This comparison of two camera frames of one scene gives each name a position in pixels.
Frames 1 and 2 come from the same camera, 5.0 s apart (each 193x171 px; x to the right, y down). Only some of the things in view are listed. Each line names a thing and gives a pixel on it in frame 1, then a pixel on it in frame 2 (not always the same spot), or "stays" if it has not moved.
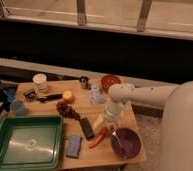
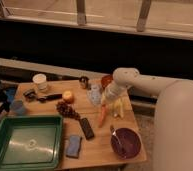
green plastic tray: [27, 142] stays
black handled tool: [31, 95] stays
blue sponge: [73, 146] stays
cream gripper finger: [97, 123] → [104, 100]
